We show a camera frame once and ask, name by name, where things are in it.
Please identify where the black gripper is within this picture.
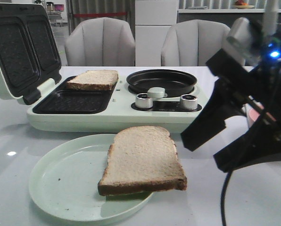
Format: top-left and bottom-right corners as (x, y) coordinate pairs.
(181, 33), (281, 172)

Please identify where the bread slice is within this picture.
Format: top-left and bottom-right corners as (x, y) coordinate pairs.
(98, 126), (187, 196)
(66, 70), (118, 91)

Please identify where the mint green sandwich maker lid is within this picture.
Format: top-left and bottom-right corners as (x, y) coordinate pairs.
(0, 3), (61, 105)

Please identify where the mint green breakfast maker base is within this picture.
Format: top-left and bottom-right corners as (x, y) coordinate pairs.
(27, 76), (207, 133)

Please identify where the pink bowl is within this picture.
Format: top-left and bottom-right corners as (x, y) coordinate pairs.
(245, 104), (260, 128)

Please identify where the right silver control knob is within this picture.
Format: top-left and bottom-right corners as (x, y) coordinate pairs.
(179, 94), (198, 111)

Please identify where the silver control knob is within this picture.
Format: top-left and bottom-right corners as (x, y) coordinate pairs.
(179, 94), (198, 111)
(135, 93), (153, 109)

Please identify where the black round frying pan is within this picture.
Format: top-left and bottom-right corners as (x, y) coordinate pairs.
(126, 69), (197, 97)

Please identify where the right grey upholstered chair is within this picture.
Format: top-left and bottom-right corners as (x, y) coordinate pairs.
(160, 19), (246, 67)

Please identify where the grey upholstered chair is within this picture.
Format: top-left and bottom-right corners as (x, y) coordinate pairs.
(65, 17), (135, 66)
(160, 19), (246, 67)

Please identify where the left silver control knob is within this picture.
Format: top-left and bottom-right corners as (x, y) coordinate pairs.
(135, 93), (153, 109)

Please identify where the grey kitchen counter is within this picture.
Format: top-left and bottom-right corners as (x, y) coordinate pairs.
(177, 9), (281, 33)

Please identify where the fruit plate on counter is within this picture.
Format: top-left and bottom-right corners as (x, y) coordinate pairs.
(232, 0), (255, 9)

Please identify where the white cabinet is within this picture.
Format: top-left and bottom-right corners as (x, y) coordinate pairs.
(135, 0), (179, 66)

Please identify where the left grey upholstered chair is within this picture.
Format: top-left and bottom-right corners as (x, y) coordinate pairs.
(65, 17), (135, 66)

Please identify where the mint green round plate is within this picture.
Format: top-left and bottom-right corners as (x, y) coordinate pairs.
(29, 134), (153, 226)

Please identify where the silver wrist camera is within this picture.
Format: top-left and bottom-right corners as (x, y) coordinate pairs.
(223, 17), (262, 65)

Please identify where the black cable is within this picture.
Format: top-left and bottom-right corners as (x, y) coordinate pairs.
(220, 169), (234, 226)

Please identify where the mint green pan handle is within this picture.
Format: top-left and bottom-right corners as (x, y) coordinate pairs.
(147, 87), (167, 99)

